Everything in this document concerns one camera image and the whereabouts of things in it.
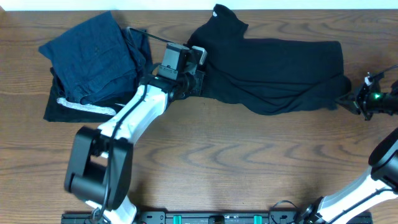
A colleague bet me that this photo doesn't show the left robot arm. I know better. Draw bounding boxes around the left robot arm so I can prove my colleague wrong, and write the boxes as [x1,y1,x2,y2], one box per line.
[62,42,207,224]

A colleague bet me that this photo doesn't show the folded black garment white stripe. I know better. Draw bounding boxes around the folded black garment white stripe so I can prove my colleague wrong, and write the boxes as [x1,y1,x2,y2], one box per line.
[43,67,135,123]

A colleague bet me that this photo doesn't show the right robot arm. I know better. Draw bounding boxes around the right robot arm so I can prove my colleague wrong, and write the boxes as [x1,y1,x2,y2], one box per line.
[295,80,397,223]

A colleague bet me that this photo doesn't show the folded dark blue shorts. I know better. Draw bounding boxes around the folded dark blue shorts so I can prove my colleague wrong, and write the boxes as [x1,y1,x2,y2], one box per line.
[39,12,153,105]

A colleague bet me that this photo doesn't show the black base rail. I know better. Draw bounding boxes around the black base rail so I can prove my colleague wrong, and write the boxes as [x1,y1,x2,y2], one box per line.
[60,211,373,224]

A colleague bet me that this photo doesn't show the black polo shirt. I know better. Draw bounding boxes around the black polo shirt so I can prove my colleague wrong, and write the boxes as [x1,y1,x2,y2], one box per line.
[187,4,351,115]

